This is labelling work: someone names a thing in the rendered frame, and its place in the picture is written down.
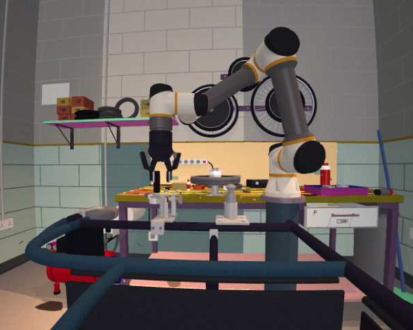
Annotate white wall notice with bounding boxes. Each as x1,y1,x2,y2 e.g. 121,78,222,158
41,82,71,106

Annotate black flat tyre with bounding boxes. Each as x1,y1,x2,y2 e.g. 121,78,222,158
74,109,100,120

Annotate red bottle with white cap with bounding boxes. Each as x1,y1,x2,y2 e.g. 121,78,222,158
319,162,332,187

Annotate purple and blue tray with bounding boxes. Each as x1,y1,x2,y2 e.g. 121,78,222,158
303,184,370,197

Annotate purple wall shelf with brackets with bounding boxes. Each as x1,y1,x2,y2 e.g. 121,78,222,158
43,117,180,150

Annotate black tyre wheelchair wheel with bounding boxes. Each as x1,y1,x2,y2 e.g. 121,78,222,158
189,167,242,196

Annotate grey wheel lock bracket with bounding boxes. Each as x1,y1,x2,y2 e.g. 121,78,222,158
144,190,184,241

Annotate large spoked wall wheel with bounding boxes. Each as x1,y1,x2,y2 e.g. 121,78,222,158
250,73,318,138
187,83,240,139

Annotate white power strip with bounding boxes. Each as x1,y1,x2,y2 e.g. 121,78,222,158
161,158,209,166

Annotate purple workbench with yellow top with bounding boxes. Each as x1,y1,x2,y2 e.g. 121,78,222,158
114,184,405,293

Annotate grey tyre stack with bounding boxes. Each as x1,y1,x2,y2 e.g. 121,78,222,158
97,106,123,119

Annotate grey leaning tyre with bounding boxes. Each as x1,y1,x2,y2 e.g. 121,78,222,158
114,97,140,119

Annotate white paper roll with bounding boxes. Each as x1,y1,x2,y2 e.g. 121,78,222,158
126,206,147,223

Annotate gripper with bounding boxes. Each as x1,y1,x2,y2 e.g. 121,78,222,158
139,129,182,183

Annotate red air compressor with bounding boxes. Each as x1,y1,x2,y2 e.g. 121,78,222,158
45,206,120,296

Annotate dark blue attendant chair frame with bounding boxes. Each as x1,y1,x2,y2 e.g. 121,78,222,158
24,215,413,330

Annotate pink floor mat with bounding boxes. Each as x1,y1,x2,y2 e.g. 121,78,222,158
127,250,368,303

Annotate grey dummy spigot post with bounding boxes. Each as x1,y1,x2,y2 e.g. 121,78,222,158
215,184,251,226

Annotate blue pole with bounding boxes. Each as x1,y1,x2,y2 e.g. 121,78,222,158
376,129,407,294

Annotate small black wall wheel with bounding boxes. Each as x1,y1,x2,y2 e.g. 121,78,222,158
227,56,262,94

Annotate grey wall conduit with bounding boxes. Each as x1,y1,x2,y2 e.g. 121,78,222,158
0,0,10,221
103,0,111,208

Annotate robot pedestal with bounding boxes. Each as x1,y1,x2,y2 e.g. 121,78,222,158
260,193,307,292

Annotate white drawer with handle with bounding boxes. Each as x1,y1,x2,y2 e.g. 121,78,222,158
303,203,380,229

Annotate pale yellow back panel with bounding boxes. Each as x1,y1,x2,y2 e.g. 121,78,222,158
171,141,339,189

